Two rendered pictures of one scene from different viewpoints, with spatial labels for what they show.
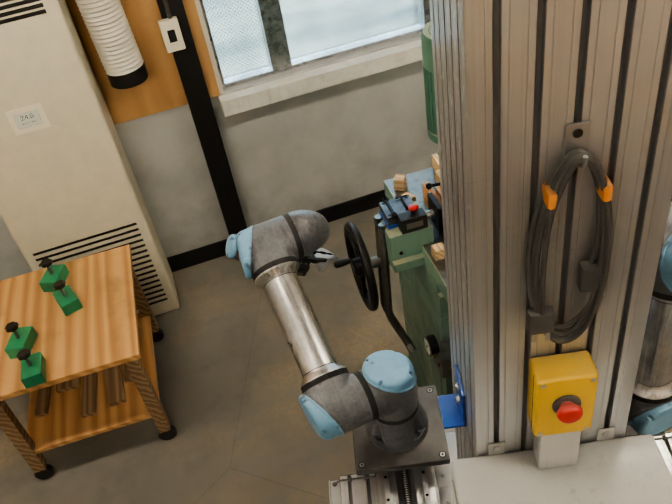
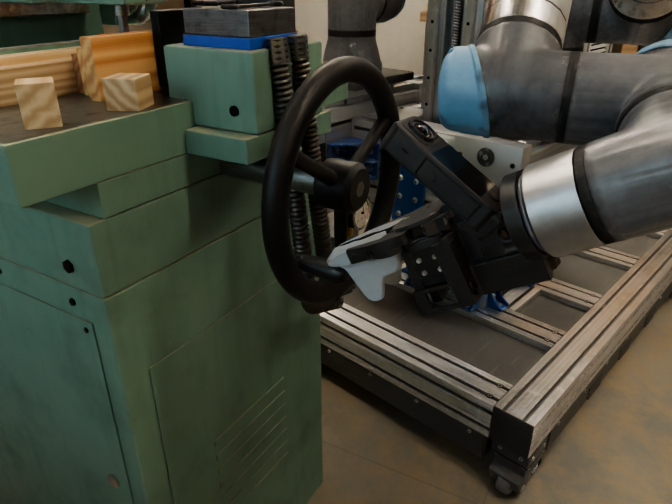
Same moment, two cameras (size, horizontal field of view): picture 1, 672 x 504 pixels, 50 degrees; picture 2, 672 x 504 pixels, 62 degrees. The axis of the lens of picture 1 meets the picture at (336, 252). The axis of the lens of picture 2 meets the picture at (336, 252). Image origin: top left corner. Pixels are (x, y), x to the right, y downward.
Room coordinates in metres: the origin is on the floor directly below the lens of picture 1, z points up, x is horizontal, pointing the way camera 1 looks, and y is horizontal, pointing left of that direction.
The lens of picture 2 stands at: (2.17, 0.33, 1.03)
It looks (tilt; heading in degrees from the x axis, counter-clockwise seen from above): 26 degrees down; 220
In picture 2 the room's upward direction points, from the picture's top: straight up
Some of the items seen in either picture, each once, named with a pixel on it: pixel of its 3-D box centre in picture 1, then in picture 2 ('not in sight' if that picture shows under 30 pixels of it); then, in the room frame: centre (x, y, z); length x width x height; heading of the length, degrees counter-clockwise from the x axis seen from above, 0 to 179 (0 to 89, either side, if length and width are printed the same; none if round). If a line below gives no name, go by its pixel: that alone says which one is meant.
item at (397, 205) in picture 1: (402, 212); (247, 17); (1.68, -0.21, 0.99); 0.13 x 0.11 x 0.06; 8
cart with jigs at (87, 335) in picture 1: (79, 353); not in sight; (2.04, 1.07, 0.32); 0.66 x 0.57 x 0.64; 9
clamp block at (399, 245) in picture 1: (404, 230); (247, 80); (1.69, -0.22, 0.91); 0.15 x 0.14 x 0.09; 8
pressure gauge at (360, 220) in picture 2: (432, 346); (353, 215); (1.44, -0.23, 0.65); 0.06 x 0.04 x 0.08; 8
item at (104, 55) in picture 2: (439, 211); (166, 58); (1.72, -0.33, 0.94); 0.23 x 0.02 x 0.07; 8
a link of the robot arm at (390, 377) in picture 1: (388, 384); (561, 5); (1.06, -0.06, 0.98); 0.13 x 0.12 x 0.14; 106
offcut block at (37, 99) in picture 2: (400, 182); (38, 102); (1.93, -0.25, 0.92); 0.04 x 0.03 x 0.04; 65
